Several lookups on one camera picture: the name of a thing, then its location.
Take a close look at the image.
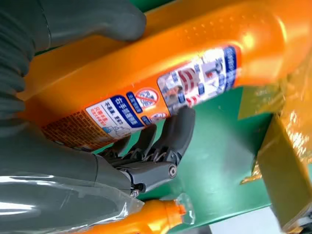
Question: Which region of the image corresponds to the green table mat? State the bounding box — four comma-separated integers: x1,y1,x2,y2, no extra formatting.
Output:
35,0,312,234

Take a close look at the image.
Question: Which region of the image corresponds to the yellow taped cardboard box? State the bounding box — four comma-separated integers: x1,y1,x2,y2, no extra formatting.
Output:
237,53,312,234

